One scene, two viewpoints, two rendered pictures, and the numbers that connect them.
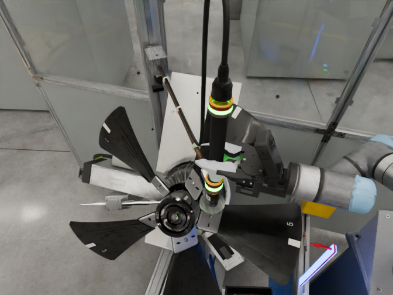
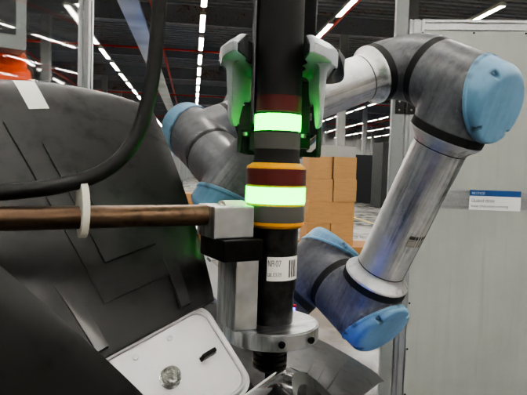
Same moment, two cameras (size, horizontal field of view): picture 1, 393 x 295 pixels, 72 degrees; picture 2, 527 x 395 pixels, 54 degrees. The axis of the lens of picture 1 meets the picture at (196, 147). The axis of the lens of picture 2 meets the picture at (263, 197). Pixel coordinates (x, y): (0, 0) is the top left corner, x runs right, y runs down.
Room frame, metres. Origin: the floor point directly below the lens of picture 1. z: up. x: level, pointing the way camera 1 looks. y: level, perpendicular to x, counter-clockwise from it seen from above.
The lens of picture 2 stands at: (0.46, 0.33, 1.38)
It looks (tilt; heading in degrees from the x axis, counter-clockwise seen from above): 3 degrees down; 259
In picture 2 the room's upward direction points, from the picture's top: 2 degrees clockwise
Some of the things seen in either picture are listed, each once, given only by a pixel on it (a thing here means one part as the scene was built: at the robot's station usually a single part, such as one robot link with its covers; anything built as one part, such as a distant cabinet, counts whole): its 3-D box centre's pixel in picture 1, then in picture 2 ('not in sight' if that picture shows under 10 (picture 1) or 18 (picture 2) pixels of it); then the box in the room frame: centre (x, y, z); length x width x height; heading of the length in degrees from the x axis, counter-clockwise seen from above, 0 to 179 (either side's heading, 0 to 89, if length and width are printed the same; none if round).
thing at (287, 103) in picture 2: not in sight; (278, 105); (0.38, -0.04, 1.43); 0.03 x 0.03 x 0.01
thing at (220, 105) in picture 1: (220, 105); not in sight; (0.38, -0.04, 1.61); 0.04 x 0.04 x 0.03
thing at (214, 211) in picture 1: (211, 191); (261, 271); (0.39, -0.04, 1.31); 0.09 x 0.07 x 0.10; 19
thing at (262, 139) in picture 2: not in sight; (277, 141); (0.38, -0.04, 1.40); 0.03 x 0.03 x 0.01
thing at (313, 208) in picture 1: (317, 192); not in sight; (0.56, -0.47, 1.02); 0.16 x 0.10 x 0.11; 164
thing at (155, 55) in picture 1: (156, 59); not in sight; (0.97, 0.16, 1.35); 0.10 x 0.07 x 0.09; 19
